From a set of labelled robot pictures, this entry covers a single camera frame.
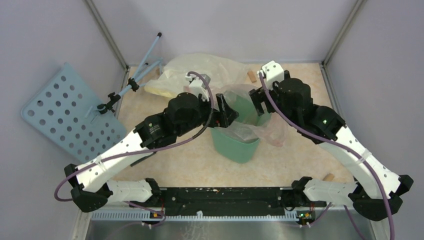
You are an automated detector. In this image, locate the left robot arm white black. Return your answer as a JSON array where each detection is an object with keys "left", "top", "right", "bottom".
[{"left": 64, "top": 92, "right": 239, "bottom": 213}]

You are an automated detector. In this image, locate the wooden cylinder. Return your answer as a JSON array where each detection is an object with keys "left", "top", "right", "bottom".
[{"left": 322, "top": 173, "right": 335, "bottom": 182}]

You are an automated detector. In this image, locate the white toothed cable rail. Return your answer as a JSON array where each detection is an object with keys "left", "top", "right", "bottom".
[{"left": 91, "top": 209, "right": 299, "bottom": 222}]

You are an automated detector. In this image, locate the light blue tripod stand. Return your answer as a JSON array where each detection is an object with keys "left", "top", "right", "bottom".
[{"left": 96, "top": 32, "right": 163, "bottom": 115}]

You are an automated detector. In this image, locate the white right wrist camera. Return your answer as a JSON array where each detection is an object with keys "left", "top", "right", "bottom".
[{"left": 256, "top": 60, "right": 285, "bottom": 89}]

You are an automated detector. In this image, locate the wooden rectangular block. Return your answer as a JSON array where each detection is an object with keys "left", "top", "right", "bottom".
[{"left": 247, "top": 70, "right": 257, "bottom": 83}]

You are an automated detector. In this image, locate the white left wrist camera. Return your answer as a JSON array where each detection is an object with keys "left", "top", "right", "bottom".
[{"left": 183, "top": 72, "right": 210, "bottom": 102}]

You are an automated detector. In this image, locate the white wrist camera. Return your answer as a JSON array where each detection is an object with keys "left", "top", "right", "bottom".
[
  {"left": 183, "top": 72, "right": 210, "bottom": 102},
  {"left": 256, "top": 60, "right": 285, "bottom": 89}
]

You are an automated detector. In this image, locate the pink translucent trash bag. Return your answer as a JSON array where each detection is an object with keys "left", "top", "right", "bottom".
[{"left": 211, "top": 84, "right": 288, "bottom": 147}]

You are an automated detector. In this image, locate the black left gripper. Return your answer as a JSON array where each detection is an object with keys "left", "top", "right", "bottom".
[{"left": 176, "top": 92, "right": 239, "bottom": 137}]

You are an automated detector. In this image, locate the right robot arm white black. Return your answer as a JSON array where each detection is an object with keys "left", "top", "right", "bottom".
[{"left": 248, "top": 78, "right": 414, "bottom": 222}]

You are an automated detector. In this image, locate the light blue perforated board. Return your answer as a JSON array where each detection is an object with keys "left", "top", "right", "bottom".
[{"left": 21, "top": 62, "right": 127, "bottom": 163}]

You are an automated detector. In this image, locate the green plastic trash bin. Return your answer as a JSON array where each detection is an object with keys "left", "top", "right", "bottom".
[{"left": 210, "top": 90, "right": 271, "bottom": 164}]

